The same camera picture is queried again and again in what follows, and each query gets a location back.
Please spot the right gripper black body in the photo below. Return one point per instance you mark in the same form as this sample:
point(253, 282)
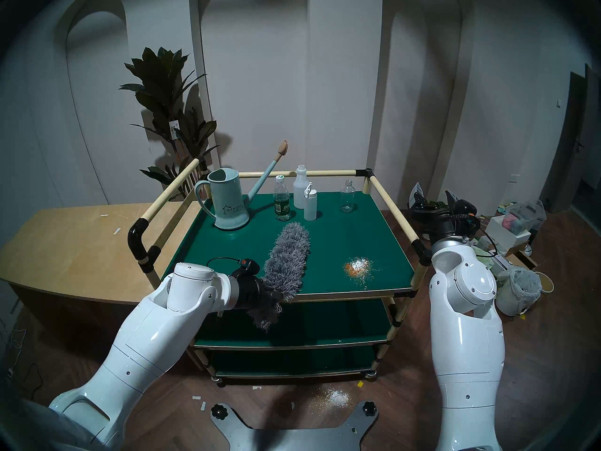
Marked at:
point(439, 222)

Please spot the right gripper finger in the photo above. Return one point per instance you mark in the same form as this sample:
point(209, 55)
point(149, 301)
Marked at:
point(451, 202)
point(417, 196)

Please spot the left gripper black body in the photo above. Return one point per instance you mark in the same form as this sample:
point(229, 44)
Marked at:
point(249, 292)

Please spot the grey fluffy duster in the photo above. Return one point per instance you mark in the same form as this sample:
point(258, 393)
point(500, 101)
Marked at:
point(286, 257)

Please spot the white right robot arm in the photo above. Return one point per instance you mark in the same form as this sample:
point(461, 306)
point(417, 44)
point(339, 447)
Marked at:
point(467, 342)

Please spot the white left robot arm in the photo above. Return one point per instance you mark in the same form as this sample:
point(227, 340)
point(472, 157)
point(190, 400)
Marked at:
point(145, 342)

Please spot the green shelf cart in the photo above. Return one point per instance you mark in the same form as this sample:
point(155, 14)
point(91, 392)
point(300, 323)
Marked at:
point(347, 238)

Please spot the white cardboard box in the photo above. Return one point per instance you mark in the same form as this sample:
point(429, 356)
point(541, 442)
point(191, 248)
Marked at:
point(507, 234)

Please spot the clear empty bottle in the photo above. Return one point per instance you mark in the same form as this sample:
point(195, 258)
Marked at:
point(347, 198)

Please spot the flat white box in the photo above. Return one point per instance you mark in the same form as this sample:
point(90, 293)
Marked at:
point(501, 263)

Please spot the light blue watering can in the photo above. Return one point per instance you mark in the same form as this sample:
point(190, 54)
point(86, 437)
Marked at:
point(227, 203)

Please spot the orange and white powder pile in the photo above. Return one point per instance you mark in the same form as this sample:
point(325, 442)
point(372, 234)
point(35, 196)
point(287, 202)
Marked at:
point(359, 269)

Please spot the green label water bottle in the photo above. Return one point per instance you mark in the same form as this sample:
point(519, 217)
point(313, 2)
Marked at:
point(282, 203)

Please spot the bin with clear bag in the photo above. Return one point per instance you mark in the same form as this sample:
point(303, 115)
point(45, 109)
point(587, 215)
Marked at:
point(516, 292)

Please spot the white nozzle cap squeeze bottle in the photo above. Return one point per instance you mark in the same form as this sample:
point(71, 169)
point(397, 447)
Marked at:
point(310, 206)

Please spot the white opaque plastic bottle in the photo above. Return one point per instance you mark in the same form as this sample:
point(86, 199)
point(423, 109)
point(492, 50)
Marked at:
point(300, 189)

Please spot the black base knob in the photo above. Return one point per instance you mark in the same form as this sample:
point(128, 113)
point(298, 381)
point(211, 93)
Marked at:
point(219, 412)
point(369, 408)

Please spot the tan round basket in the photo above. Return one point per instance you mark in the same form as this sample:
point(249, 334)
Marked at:
point(546, 283)

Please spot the dark door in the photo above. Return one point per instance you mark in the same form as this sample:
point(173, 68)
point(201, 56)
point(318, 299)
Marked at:
point(570, 159)

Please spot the spilled powder patch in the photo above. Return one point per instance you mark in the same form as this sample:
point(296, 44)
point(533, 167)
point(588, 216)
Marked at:
point(335, 398)

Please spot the curved wooden side table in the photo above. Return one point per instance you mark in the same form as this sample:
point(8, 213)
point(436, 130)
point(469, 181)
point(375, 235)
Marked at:
point(75, 252)

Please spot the tall dark leafy plant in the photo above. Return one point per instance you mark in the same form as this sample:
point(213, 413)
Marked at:
point(162, 88)

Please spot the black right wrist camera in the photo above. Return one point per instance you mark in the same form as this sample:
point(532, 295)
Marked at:
point(466, 215)

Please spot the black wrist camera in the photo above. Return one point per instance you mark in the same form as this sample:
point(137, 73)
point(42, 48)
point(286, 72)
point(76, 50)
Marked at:
point(466, 215)
point(248, 268)

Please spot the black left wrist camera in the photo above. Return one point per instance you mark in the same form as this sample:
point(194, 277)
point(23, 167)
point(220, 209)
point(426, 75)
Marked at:
point(248, 268)

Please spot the grey metal robot base plate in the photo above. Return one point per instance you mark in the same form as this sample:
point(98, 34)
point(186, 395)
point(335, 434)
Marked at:
point(291, 438)

